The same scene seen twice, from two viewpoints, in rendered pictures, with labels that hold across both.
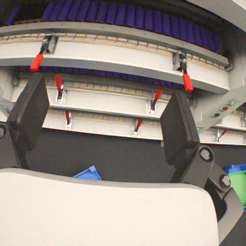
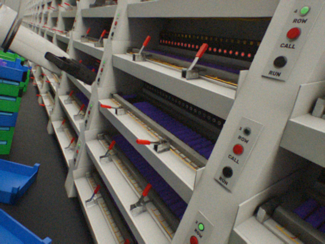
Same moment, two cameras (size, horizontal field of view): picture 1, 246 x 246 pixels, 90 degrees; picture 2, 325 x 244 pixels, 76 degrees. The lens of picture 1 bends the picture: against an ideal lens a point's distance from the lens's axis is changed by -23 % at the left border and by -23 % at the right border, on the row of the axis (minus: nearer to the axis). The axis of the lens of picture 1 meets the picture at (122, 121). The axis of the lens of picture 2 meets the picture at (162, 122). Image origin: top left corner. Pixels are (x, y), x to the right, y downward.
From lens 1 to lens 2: 0.54 m
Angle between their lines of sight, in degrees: 70
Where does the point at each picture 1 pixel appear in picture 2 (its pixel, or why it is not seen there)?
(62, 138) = (72, 219)
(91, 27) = (140, 114)
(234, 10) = (187, 89)
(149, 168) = not seen: outside the picture
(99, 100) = (117, 178)
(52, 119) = (88, 191)
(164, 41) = (163, 132)
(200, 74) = (170, 162)
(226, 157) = not seen: outside the picture
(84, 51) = (127, 122)
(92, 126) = (98, 221)
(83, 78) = (125, 160)
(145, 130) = not seen: outside the picture
